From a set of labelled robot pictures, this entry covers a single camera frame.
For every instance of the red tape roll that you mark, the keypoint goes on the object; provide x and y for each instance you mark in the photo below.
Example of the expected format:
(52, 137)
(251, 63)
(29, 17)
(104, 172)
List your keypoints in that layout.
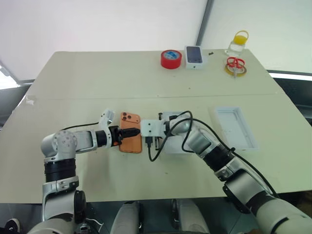
(170, 61)

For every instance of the white phone box base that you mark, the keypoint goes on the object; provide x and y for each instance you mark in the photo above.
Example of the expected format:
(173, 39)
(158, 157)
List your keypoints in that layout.
(235, 126)

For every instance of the dark rounded grey shape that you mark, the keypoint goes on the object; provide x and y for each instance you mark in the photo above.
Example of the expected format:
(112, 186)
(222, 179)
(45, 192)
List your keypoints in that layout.
(128, 217)
(187, 217)

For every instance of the white tape scrap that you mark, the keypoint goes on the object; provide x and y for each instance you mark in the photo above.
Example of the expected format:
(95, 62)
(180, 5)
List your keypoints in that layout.
(30, 100)

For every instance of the black and white shoe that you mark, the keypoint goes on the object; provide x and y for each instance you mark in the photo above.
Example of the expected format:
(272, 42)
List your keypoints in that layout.
(11, 225)

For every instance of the white printed phone box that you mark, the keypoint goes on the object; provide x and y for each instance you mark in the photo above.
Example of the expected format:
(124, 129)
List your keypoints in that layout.
(195, 54)

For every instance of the white phone box lid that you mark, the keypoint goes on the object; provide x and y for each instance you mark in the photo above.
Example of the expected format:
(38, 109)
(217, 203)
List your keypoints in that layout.
(174, 146)

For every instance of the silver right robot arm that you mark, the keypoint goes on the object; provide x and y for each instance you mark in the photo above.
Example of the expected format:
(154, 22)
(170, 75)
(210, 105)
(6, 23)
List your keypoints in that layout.
(243, 181)

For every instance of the grey tent pole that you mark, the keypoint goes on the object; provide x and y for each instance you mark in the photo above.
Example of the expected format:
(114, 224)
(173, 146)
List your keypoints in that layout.
(206, 22)

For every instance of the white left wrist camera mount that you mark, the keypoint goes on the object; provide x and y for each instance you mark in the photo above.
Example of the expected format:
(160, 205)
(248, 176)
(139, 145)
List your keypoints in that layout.
(104, 117)

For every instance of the orange phone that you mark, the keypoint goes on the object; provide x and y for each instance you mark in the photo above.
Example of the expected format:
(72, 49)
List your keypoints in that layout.
(130, 146)

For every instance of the clear jar with yellow lid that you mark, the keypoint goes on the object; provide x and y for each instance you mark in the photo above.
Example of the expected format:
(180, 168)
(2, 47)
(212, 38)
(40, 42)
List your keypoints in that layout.
(237, 45)

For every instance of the yellow tape roll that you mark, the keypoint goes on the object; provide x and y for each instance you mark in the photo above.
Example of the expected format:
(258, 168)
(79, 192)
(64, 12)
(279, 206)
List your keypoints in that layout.
(242, 71)

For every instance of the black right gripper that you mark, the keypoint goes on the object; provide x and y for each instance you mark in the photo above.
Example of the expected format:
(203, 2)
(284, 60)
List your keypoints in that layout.
(159, 139)

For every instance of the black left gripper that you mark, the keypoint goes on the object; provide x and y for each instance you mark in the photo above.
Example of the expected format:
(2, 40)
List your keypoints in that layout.
(115, 136)

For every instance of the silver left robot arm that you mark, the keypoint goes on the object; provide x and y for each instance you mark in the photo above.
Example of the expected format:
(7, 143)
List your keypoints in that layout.
(64, 142)

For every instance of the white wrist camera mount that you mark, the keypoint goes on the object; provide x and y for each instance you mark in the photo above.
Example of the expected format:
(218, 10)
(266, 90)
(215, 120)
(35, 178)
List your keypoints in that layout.
(152, 127)
(104, 117)

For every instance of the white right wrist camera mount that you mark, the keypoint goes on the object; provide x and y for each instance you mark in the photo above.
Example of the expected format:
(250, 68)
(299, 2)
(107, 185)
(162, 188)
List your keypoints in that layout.
(152, 127)

